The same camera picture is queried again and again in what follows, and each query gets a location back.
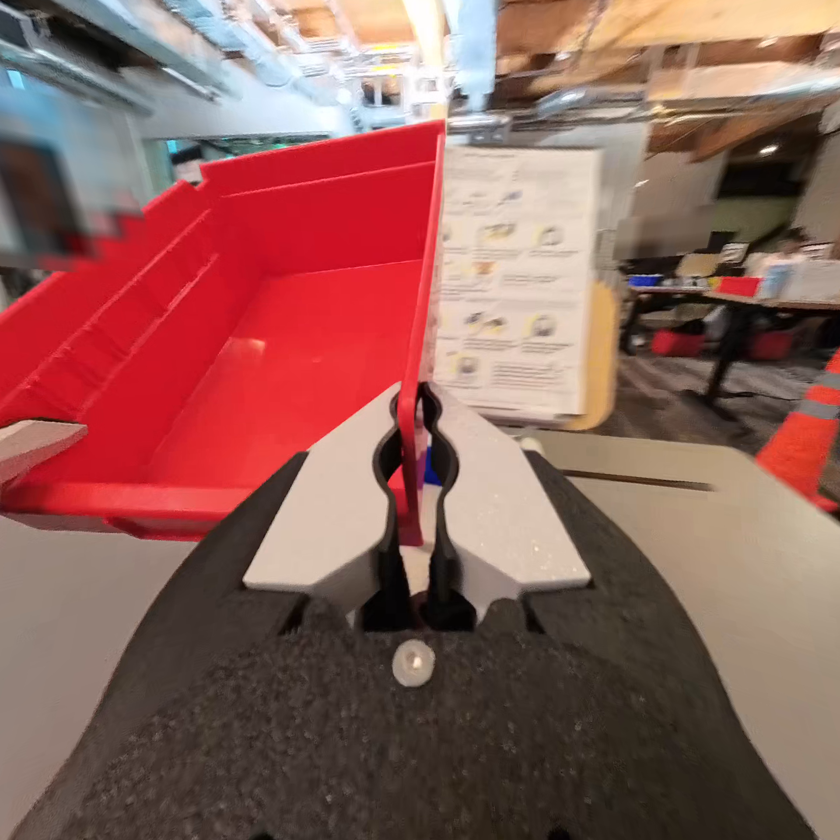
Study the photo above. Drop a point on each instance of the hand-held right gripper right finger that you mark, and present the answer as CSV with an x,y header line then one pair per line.
x,y
505,518

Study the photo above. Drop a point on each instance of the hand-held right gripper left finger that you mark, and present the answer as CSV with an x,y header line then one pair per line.
x,y
315,518

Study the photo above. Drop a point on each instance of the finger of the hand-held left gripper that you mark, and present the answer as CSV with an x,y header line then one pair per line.
x,y
33,443

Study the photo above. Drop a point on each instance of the large red plastic bin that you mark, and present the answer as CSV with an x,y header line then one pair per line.
x,y
295,328

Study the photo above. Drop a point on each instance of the white desk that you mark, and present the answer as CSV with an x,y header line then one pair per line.
x,y
722,590

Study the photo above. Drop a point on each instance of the white plate with markings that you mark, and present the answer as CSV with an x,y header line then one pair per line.
x,y
533,444

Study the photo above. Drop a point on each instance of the small blue object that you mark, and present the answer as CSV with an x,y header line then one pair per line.
x,y
430,469

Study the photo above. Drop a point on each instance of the wooden board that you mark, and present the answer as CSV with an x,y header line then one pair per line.
x,y
600,354

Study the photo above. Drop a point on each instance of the white instruction poster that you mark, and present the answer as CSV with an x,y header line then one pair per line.
x,y
518,275

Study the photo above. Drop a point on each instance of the small blue container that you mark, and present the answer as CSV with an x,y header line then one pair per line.
x,y
644,281

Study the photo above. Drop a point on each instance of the orange traffic cone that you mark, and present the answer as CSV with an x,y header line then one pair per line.
x,y
804,439

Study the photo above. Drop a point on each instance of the small red container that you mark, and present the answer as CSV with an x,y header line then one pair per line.
x,y
738,286

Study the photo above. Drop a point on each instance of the background work table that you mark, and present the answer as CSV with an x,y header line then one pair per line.
x,y
787,303

